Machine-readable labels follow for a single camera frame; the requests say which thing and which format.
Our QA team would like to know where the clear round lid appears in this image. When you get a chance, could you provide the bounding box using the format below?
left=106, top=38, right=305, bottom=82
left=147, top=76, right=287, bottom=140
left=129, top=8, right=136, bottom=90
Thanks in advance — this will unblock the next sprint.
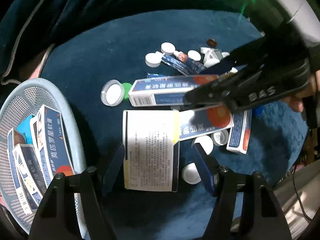
left=100, top=80, right=125, bottom=107

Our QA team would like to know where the blue orange ointment box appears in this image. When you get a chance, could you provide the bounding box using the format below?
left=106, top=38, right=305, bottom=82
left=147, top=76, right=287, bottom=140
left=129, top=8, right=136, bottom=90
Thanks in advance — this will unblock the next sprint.
left=179, top=105, right=234, bottom=141
left=129, top=75, right=219, bottom=107

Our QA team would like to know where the white round cap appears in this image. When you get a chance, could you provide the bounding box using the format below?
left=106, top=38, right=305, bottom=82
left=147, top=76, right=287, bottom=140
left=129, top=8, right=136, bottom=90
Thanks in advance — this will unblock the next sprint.
left=161, top=42, right=176, bottom=55
left=145, top=53, right=162, bottom=68

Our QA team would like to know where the person's hand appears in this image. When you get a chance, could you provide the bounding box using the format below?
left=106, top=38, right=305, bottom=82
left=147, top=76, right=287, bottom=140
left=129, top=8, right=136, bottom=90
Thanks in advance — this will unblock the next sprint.
left=282, top=70, right=320, bottom=113

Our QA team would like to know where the light blue mesh basket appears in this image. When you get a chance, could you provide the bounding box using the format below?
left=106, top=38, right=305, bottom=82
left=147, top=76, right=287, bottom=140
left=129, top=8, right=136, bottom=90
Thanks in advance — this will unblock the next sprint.
left=1, top=78, right=87, bottom=233

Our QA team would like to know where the dark blue fleece blanket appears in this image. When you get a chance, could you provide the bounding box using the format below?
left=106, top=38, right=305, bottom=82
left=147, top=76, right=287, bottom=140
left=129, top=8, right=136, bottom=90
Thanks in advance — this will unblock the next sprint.
left=0, top=0, right=226, bottom=86

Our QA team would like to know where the white leaflet medicine box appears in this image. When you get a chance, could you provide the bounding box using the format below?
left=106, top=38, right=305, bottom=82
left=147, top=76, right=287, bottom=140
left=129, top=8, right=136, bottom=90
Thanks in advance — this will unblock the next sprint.
left=123, top=110, right=180, bottom=192

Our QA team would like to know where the blue ointment tube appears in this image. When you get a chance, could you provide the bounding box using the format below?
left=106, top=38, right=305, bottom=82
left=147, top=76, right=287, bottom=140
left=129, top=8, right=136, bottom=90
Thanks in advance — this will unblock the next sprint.
left=155, top=51, right=197, bottom=76

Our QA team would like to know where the green bottle cap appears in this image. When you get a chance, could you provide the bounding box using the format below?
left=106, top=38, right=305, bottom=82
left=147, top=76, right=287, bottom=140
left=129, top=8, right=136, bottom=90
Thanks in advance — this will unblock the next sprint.
left=122, top=82, right=132, bottom=100

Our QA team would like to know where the white round jar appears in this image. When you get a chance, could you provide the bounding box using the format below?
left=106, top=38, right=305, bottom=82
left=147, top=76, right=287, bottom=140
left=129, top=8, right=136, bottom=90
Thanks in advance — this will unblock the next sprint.
left=182, top=163, right=201, bottom=185

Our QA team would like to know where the brown ring cap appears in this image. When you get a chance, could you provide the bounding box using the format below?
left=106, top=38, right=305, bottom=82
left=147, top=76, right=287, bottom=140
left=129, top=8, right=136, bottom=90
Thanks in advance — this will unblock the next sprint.
left=206, top=38, right=217, bottom=48

